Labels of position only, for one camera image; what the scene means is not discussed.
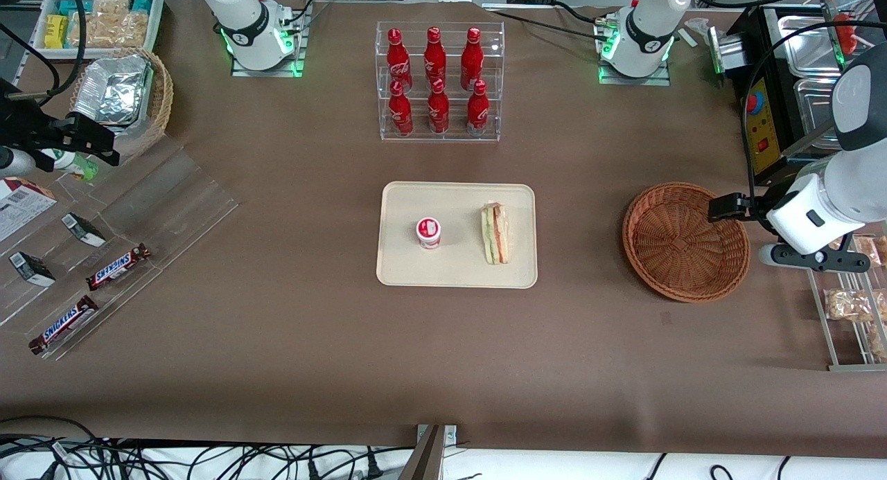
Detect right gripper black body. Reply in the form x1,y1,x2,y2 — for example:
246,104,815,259
0,78,73,172

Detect plastic-wrapped triangle sandwich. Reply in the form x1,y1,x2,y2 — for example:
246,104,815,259
481,202,510,265

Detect shallow round wicker basket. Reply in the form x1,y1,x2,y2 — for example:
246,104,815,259
622,182,751,303

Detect deep wicker basket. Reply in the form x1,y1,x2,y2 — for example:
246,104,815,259
69,47,174,159

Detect stainless steel tray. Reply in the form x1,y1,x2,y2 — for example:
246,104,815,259
776,12,850,79
793,78,843,148

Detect cream plastic tray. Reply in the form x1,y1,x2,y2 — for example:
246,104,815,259
376,181,538,289

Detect silver foil container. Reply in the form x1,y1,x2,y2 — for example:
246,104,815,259
73,54,153,127

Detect white and red carton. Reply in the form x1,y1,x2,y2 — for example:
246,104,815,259
0,177,58,242

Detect black electric fryer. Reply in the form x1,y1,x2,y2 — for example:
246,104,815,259
721,6,832,184

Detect small black carton box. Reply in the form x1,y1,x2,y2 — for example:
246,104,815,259
8,251,56,287
61,213,107,248

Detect clear acrylic tiered stand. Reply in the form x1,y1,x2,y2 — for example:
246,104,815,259
0,132,240,362

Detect Snickers chocolate bar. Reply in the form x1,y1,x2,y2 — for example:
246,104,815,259
28,295,99,356
85,243,151,292

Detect white plastic bin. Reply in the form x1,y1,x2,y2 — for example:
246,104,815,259
31,0,165,51

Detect small red object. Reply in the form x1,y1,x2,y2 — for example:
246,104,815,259
832,12,858,55

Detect red Coca-Cola aluminium bottle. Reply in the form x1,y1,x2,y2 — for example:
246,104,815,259
424,26,448,86
388,80,414,137
466,80,490,137
427,78,450,134
386,28,412,89
461,27,484,87

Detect brown table cover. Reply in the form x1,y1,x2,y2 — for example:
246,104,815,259
0,0,887,460

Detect white cup with red lid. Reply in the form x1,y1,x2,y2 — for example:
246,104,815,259
416,217,442,250

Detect clear acrylic bottle rack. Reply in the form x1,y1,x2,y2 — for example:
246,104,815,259
376,21,505,143

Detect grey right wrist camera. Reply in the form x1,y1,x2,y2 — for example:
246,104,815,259
0,146,37,177

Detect black cable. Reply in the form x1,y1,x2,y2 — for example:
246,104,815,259
741,19,887,235
0,0,89,110
0,416,98,460

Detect metal wire display rack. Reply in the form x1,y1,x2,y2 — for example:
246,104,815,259
806,234,887,372

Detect metal table bracket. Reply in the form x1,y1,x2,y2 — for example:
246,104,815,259
398,425,458,480

